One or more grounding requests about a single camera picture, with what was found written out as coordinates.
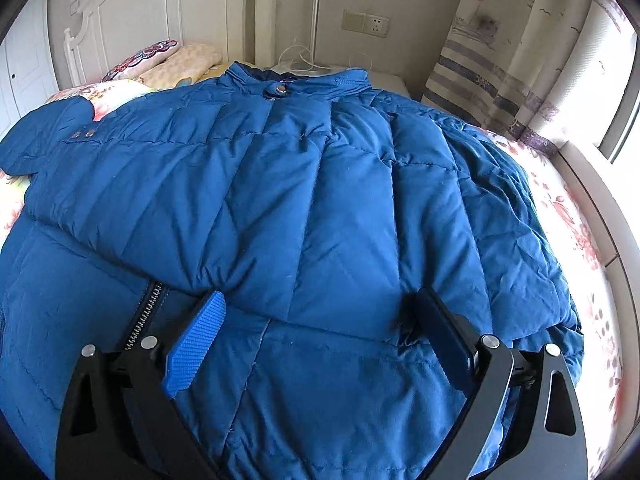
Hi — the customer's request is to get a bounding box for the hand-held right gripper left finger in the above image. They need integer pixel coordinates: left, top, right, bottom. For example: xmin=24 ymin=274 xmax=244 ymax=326
xmin=55 ymin=289 xmax=227 ymax=480

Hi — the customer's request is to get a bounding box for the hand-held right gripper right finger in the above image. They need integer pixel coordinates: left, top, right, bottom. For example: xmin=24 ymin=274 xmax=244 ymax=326
xmin=412 ymin=287 xmax=588 ymax=480

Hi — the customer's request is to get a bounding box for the blue quilted blanket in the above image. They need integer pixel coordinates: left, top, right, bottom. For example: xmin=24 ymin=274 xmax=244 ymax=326
xmin=0 ymin=60 xmax=586 ymax=480

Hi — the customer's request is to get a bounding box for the floral bed quilt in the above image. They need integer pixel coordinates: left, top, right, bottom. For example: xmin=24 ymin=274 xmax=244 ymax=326
xmin=0 ymin=77 xmax=626 ymax=476

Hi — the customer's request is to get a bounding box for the white nightstand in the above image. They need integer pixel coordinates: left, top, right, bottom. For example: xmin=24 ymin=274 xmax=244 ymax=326
xmin=280 ymin=62 xmax=414 ymax=102

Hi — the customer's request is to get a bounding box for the beige pillow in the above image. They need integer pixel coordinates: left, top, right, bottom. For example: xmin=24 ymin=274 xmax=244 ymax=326
xmin=137 ymin=44 xmax=221 ymax=87

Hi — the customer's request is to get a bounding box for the embroidered floral pillow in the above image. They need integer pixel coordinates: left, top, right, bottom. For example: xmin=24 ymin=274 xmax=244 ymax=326
xmin=102 ymin=39 xmax=181 ymax=83

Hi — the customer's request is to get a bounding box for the printed striped curtain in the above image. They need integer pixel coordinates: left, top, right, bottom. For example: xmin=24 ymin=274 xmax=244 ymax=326
xmin=422 ymin=0 xmax=632 ymax=158

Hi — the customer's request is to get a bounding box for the window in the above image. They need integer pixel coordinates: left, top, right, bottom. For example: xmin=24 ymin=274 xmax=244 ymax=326
xmin=597 ymin=0 xmax=640 ymax=163

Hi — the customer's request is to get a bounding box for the white wardrobe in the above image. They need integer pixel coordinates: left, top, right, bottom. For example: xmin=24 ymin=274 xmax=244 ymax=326
xmin=0 ymin=0 xmax=62 ymax=128

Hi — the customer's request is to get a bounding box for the white bed headboard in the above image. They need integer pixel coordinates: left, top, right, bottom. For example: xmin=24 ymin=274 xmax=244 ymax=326
xmin=62 ymin=0 xmax=281 ymax=86

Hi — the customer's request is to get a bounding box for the thin metal pole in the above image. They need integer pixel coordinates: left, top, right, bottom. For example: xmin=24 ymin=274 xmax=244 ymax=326
xmin=310 ymin=0 xmax=324 ymax=68

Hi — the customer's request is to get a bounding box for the white cable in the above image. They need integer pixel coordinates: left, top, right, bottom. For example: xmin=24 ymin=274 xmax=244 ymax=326
xmin=277 ymin=42 xmax=372 ymax=75

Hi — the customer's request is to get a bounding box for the wall switch plate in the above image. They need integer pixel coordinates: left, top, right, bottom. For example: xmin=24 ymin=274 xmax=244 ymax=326
xmin=341 ymin=9 xmax=369 ymax=32

